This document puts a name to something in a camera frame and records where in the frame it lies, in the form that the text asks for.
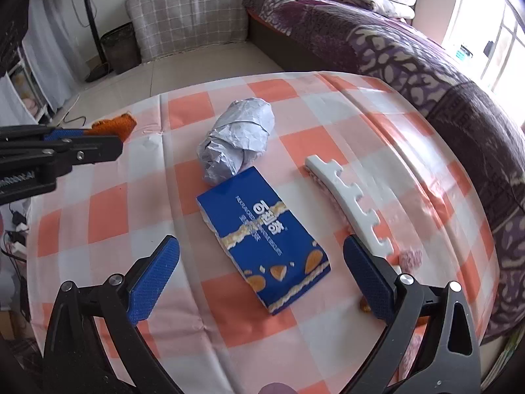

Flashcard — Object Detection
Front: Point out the white notched foam strip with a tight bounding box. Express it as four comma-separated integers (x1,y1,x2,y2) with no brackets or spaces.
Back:
305,155,393,259

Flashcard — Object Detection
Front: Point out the black waste basket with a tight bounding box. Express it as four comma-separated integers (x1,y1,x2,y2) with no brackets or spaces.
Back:
100,22,141,75

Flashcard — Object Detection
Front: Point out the grey paper ball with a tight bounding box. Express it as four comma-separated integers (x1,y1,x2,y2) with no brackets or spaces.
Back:
197,97,275,185

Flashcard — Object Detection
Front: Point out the grey plaid cushion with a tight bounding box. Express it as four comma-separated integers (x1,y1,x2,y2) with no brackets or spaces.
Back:
125,0,248,62

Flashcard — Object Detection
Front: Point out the black floor stand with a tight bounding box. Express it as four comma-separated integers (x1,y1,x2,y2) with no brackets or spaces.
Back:
84,0,111,83

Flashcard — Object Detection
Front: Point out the blue biscuit box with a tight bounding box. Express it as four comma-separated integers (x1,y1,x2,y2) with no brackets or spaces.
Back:
197,167,331,315

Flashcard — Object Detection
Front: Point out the orange white checkered tablecloth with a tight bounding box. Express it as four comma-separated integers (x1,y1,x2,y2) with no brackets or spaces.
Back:
28,72,499,393

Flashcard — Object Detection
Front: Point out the purple patterned bed quilt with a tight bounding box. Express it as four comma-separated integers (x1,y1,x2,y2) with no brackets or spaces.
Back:
243,0,524,340

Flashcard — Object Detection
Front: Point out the long orange peel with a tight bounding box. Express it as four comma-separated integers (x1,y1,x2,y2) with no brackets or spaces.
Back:
360,297,371,313

